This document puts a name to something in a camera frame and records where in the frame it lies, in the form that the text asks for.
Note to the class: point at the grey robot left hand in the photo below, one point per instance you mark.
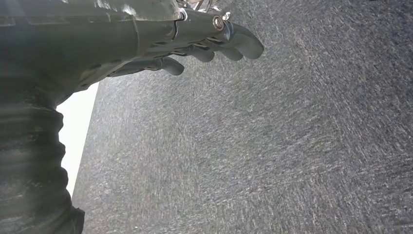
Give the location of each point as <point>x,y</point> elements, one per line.
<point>96,42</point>

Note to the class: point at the white board panel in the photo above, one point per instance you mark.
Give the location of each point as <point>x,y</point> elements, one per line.
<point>75,135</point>

